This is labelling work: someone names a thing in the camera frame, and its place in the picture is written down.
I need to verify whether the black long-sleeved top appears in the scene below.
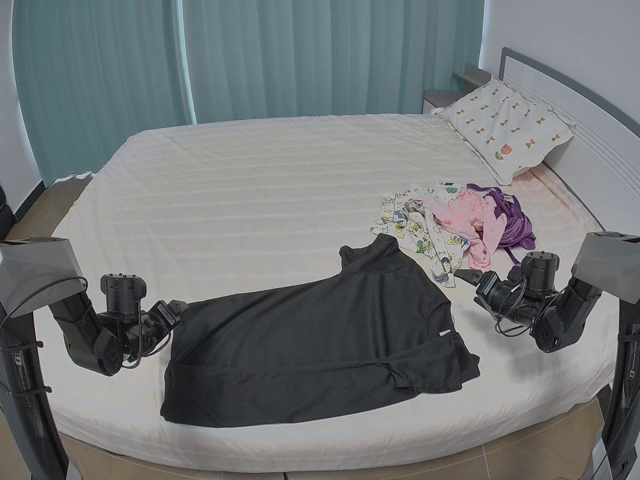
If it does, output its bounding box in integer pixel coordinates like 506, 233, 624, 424
160, 233, 481, 426

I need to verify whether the bed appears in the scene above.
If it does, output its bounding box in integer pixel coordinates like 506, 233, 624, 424
42, 46, 640, 471

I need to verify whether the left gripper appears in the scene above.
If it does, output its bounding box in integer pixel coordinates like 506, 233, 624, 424
142, 300, 190, 341

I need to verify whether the white printed pyjama garment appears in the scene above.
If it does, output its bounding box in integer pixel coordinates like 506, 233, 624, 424
369, 180, 473, 289

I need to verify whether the purple garment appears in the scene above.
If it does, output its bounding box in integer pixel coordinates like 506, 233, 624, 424
466, 184, 537, 264

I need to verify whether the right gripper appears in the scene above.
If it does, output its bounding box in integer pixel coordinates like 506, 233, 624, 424
452, 269, 526, 325

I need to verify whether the grey bedside table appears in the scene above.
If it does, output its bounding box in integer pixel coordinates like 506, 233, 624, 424
422, 63, 493, 115

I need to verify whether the white printed pillow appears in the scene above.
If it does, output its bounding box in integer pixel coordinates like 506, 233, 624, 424
431, 74, 576, 186

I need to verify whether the blue-green curtain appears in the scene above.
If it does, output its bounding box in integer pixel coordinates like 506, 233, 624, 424
181, 0, 487, 119
12, 0, 196, 189

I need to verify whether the pink garment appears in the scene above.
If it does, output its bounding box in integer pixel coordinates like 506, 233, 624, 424
430, 188, 507, 271

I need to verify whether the black padded chair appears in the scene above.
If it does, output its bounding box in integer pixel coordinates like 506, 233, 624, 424
0, 187, 17, 241

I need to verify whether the black cable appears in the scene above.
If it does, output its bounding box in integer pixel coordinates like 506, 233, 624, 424
492, 313, 533, 338
0, 276, 90, 329

